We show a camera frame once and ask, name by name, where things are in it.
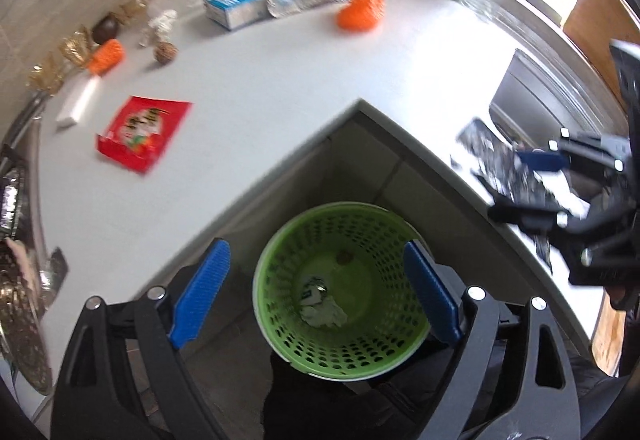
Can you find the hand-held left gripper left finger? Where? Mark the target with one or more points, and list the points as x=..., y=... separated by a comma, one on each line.
x=200, y=295

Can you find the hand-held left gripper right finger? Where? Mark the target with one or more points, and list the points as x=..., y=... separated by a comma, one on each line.
x=432, y=292

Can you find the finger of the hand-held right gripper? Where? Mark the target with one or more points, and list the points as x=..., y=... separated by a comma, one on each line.
x=542, y=159
x=530, y=217

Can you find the black and silver wrapper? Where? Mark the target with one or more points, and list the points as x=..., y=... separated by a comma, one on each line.
x=492, y=154

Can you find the green perforated plastic basket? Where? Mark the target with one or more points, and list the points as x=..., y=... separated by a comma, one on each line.
x=370, y=320

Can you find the red snack packet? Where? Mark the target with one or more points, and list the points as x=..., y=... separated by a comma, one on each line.
x=142, y=132

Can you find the clear plastic wrapper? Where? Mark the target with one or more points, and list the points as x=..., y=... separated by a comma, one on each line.
x=161, y=23

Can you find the steel sink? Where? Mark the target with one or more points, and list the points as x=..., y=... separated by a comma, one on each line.
x=540, y=89

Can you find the crumpled paper scrap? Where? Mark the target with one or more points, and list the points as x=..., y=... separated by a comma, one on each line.
x=322, y=310

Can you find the wooden cutting board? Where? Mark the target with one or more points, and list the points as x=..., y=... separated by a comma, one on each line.
x=600, y=19

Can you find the patterned metal dish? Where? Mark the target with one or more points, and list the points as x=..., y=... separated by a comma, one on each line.
x=22, y=320

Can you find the large orange foam net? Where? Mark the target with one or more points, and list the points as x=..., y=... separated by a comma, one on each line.
x=362, y=7

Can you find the walnut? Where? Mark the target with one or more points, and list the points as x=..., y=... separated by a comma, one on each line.
x=164, y=52

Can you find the small orange foam net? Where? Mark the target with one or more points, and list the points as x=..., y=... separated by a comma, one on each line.
x=107, y=55

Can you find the amber glass cup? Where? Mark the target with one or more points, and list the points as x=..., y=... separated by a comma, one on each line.
x=75, y=47
x=131, y=9
x=45, y=77

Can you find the dark brown clay cup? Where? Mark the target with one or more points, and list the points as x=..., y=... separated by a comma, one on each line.
x=106, y=28

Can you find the blue and white carton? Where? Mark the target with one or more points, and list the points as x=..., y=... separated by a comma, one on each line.
x=235, y=5

